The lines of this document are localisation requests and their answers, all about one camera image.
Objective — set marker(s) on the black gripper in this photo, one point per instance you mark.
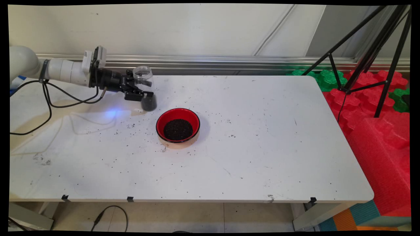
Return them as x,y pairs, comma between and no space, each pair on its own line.
110,80

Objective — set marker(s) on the clear plastic jar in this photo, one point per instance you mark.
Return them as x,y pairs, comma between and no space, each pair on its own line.
142,73

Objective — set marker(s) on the black seeds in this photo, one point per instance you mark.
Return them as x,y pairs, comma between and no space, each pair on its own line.
149,104
178,129

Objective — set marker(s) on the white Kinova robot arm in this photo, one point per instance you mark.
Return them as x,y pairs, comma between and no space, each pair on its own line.
62,70

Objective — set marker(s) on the red bowl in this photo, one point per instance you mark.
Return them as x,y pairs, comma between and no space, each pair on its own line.
178,113

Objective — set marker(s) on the black seeds in bowl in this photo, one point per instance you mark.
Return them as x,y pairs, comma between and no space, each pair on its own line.
178,129

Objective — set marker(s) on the blue foam piece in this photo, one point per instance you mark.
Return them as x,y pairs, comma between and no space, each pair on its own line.
20,78

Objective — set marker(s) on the grey table leg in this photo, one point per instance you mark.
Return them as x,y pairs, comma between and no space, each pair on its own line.
321,214
29,218

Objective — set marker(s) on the green foam puzzle piece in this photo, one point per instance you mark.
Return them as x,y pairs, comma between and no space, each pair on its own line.
328,80
400,100

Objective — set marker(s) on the red foam puzzle mats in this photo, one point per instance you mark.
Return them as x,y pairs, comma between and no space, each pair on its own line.
357,95

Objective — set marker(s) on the black tripod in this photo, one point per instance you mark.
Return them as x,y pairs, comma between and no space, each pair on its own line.
377,49

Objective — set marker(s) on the orange foam floor tile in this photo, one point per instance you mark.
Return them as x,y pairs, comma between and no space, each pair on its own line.
344,221

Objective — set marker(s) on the large red foam block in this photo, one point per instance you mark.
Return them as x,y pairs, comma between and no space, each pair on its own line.
380,164

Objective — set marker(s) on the teal foam floor tile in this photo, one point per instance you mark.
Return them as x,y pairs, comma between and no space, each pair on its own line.
364,213

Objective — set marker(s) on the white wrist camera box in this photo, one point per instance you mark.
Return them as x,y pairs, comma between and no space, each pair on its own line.
100,55

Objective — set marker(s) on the aluminium wall rail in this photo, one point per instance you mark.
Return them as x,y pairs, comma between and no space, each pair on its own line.
229,61

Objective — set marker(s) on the white wall conduit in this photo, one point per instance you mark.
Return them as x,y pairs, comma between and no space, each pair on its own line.
274,31

